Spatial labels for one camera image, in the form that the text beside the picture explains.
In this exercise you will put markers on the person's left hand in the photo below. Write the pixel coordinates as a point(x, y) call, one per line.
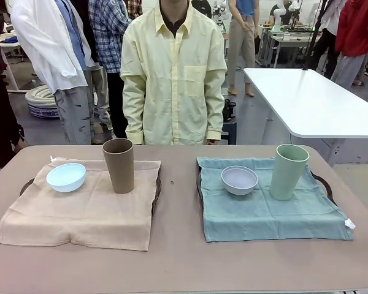
point(214, 142)

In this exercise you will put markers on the blue cloth mat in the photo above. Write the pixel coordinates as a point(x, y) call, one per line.
point(248, 220)

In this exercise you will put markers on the person's left forearm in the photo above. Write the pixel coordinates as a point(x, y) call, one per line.
point(216, 107)

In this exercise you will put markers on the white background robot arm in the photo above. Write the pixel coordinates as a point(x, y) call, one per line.
point(277, 13)

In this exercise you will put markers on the person's right forearm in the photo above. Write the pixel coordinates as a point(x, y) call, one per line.
point(133, 110)

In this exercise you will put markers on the dark brown plain tray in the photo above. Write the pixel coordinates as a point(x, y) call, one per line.
point(199, 183)

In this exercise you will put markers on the dark brown tray, worn print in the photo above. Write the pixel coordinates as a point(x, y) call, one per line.
point(157, 190)

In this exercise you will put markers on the beige cloth mat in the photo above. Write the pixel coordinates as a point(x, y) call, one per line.
point(79, 220)

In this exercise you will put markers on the grey blue bowl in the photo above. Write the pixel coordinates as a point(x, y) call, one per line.
point(239, 182)

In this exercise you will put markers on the person in yellow shirt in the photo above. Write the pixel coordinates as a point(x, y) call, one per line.
point(171, 76)

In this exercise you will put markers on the green tall cup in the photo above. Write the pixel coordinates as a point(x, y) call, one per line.
point(286, 177)

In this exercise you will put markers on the brown tall cup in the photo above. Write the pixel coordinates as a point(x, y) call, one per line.
point(119, 171)

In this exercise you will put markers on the bystander in tan trousers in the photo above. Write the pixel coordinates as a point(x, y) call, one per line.
point(242, 46)

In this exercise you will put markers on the white table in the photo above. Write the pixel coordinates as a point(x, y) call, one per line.
point(309, 98)

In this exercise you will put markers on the black stand pole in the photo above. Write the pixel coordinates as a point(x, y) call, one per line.
point(306, 64)

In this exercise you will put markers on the grey background workbench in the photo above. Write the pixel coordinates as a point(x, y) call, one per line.
point(282, 38)

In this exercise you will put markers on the bystander in plaid shirt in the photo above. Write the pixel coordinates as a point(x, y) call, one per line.
point(107, 46)

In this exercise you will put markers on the bystander in black trousers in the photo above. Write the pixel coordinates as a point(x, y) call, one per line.
point(325, 49)

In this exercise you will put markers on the light blue bowl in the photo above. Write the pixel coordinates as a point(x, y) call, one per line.
point(64, 180)

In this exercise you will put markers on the bystander in red jacket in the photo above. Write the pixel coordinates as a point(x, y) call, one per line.
point(355, 27)

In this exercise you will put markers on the bystander in grey jeans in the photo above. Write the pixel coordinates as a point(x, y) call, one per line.
point(43, 39)

